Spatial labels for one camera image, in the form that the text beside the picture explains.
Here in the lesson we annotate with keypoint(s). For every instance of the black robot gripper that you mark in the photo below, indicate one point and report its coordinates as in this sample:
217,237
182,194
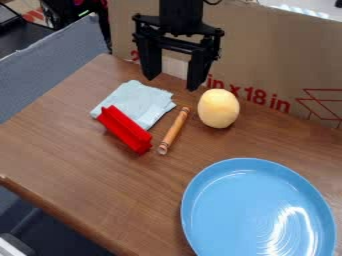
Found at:
178,30

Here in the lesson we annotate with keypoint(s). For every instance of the light blue cloth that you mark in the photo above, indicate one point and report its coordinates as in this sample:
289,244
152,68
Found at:
142,102

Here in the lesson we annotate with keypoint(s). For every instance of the red plastic block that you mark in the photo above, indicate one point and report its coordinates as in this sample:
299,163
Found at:
126,129

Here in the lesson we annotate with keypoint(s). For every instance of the yellow potato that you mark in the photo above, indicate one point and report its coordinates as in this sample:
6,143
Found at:
218,108

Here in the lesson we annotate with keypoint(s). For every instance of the orange crayon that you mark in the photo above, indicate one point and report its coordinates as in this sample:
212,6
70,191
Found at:
173,131

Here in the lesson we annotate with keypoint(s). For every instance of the black equipment in background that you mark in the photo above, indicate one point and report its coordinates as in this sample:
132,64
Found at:
63,12

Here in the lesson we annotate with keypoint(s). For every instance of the grey fabric panel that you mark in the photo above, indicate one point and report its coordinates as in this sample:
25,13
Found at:
34,70

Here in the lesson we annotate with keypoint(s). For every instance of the blue round plate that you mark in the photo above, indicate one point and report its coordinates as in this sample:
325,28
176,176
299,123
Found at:
250,207

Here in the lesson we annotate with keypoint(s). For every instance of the brown cardboard box wall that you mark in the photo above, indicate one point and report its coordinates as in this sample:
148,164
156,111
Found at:
281,59

